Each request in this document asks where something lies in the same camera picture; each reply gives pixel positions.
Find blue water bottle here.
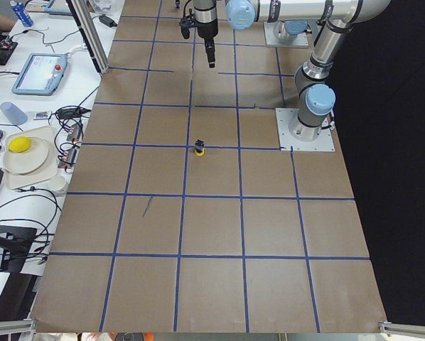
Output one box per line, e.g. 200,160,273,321
9,0,33,27

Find black power adapter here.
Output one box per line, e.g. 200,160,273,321
99,15,117,28

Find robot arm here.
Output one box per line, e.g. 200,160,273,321
226,1,389,142
180,1,312,68

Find black camera stand base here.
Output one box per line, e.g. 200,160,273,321
0,225,37,273

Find yellow lemon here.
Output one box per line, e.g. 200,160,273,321
8,136,32,153

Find white paper cup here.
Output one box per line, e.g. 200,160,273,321
48,175,69,194

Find yellow push button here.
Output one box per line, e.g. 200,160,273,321
194,139,205,156

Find beige plate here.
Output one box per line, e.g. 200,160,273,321
3,138,49,174

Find translucent blue cup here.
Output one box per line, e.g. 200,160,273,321
0,102,28,126

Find aluminium frame post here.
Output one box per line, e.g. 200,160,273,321
66,0,109,75

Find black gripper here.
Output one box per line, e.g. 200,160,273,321
197,21,218,68

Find blue teach pendant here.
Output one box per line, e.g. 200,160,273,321
44,0,72,16
11,53,68,96

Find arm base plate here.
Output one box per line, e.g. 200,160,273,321
264,20,309,48
276,108,335,152

